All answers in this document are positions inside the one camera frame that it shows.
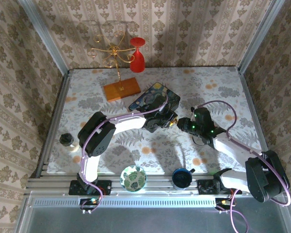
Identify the gold wire stand wooden base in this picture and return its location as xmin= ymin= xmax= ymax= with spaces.
xmin=87 ymin=30 xmax=141 ymax=102

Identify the small controller board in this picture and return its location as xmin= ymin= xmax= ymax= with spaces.
xmin=214 ymin=198 xmax=236 ymax=214
xmin=79 ymin=198 xmax=102 ymax=216

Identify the aluminium side rail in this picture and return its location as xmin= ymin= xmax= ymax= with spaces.
xmin=35 ymin=70 xmax=72 ymax=175
xmin=237 ymin=67 xmax=277 ymax=177

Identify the small black capped bottle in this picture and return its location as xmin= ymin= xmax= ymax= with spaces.
xmin=59 ymin=133 xmax=80 ymax=153

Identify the perforated metal strip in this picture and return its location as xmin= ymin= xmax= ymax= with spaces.
xmin=31 ymin=199 xmax=286 ymax=207

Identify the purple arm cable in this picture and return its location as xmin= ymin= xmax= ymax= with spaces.
xmin=79 ymin=91 xmax=170 ymax=214
xmin=196 ymin=100 xmax=291 ymax=233

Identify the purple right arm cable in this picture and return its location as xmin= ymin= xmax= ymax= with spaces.
xmin=196 ymin=100 xmax=291 ymax=233

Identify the green leaf patterned bowl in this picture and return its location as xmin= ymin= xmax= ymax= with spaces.
xmin=120 ymin=165 xmax=147 ymax=192

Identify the grey metal shelf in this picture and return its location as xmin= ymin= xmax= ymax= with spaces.
xmin=14 ymin=206 xmax=291 ymax=233

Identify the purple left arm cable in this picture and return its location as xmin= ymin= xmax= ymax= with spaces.
xmin=79 ymin=91 xmax=170 ymax=214

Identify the red wine glass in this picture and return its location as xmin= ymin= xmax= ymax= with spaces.
xmin=129 ymin=37 xmax=146 ymax=73

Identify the aluminium frame post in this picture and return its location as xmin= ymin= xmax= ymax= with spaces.
xmin=16 ymin=0 xmax=72 ymax=76
xmin=237 ymin=0 xmax=286 ymax=73

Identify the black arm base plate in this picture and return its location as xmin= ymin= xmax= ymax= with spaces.
xmin=197 ymin=179 xmax=219 ymax=195
xmin=68 ymin=180 xmax=112 ymax=196

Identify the aluminium front rail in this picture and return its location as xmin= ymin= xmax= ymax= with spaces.
xmin=26 ymin=172 xmax=289 ymax=196

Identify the dark blue mug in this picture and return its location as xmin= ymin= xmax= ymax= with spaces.
xmin=171 ymin=167 xmax=196 ymax=190

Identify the dark starry night painted box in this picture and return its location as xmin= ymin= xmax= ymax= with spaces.
xmin=128 ymin=82 xmax=181 ymax=117

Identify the floral patterned tablecloth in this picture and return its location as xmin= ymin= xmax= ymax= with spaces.
xmin=47 ymin=67 xmax=270 ymax=174

